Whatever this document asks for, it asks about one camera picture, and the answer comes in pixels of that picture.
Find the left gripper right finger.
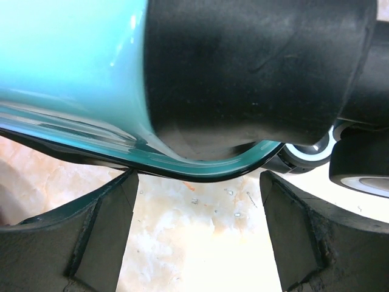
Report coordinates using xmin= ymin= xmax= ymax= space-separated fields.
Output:
xmin=260 ymin=171 xmax=388 ymax=291

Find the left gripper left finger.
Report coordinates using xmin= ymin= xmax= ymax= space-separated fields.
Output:
xmin=1 ymin=170 xmax=139 ymax=291

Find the teal hard-shell suitcase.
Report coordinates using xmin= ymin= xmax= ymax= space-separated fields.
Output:
xmin=1 ymin=1 xmax=388 ymax=197

